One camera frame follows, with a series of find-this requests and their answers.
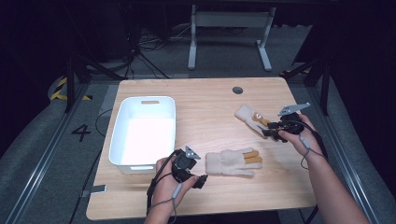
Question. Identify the person's left hand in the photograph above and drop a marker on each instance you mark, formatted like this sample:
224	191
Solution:
165	186

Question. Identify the beige glove with bear print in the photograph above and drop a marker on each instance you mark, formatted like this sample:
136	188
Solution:
249	116

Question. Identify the person's right hand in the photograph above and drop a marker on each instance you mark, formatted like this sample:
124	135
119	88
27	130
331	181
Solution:
306	140

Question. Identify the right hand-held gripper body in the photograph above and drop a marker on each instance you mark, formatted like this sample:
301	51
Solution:
291	124

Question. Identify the yellow black hazard tape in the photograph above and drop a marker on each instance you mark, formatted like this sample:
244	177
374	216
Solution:
59	90

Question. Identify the beige glove with orange fingers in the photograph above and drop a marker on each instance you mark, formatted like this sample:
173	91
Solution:
230	161

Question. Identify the white metal desk frame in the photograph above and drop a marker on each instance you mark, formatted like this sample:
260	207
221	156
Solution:
230	18

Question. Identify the grey tape strip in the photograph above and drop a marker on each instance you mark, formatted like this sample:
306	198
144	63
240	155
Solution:
95	189

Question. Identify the white plastic bin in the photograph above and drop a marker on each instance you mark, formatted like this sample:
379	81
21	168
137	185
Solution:
146	137

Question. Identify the black metal stand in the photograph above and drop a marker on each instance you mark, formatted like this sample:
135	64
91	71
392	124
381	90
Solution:
73	77
320	74

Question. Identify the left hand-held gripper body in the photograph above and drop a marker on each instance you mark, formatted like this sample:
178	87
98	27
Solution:
182	165

